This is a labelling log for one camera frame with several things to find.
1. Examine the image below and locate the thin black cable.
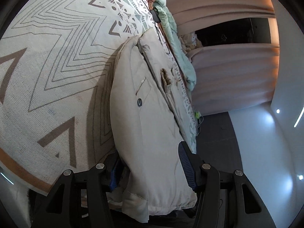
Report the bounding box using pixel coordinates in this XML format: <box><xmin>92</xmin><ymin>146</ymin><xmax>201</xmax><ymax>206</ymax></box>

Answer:
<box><xmin>136</xmin><ymin>0</ymin><xmax>171</xmax><ymax>55</ymax></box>

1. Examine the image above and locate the beige coat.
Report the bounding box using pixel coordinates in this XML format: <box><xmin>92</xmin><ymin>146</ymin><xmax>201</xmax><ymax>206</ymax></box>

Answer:
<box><xmin>110</xmin><ymin>27</ymin><xmax>199</xmax><ymax>224</ymax></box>

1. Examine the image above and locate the black charger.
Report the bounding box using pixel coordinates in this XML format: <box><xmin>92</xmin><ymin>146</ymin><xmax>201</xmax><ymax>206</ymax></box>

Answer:
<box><xmin>151</xmin><ymin>9</ymin><xmax>161</xmax><ymax>23</ymax></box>

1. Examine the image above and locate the floral printed bedding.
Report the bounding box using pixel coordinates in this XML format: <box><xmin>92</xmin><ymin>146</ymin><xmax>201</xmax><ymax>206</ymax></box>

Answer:
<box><xmin>179</xmin><ymin>32</ymin><xmax>203</xmax><ymax>54</ymax></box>

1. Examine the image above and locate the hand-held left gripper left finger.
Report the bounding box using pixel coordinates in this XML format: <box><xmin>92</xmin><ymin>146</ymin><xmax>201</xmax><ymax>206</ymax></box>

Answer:
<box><xmin>31</xmin><ymin>157</ymin><xmax>124</xmax><ymax>228</ymax></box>

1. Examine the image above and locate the ceiling light strip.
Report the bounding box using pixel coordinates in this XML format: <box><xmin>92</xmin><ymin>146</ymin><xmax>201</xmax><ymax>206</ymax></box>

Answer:
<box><xmin>294</xmin><ymin>109</ymin><xmax>304</xmax><ymax>128</ymax></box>

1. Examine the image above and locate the light green duvet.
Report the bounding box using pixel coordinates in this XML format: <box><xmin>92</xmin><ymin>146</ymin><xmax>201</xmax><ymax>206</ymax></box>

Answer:
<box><xmin>153</xmin><ymin>0</ymin><xmax>197</xmax><ymax>93</ymax></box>

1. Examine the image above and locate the pink curtain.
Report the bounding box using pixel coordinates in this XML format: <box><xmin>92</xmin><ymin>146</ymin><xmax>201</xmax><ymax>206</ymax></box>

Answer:
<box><xmin>188</xmin><ymin>44</ymin><xmax>279</xmax><ymax>117</ymax></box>
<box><xmin>165</xmin><ymin>0</ymin><xmax>277</xmax><ymax>32</ymax></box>

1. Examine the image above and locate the white patterned blanket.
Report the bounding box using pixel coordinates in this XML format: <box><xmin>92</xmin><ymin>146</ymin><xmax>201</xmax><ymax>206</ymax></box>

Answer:
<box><xmin>0</xmin><ymin>0</ymin><xmax>197</xmax><ymax>195</ymax></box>

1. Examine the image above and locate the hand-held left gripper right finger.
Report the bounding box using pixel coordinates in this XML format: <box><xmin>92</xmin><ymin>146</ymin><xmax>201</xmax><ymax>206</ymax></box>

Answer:
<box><xmin>178</xmin><ymin>141</ymin><xmax>277</xmax><ymax>228</ymax></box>

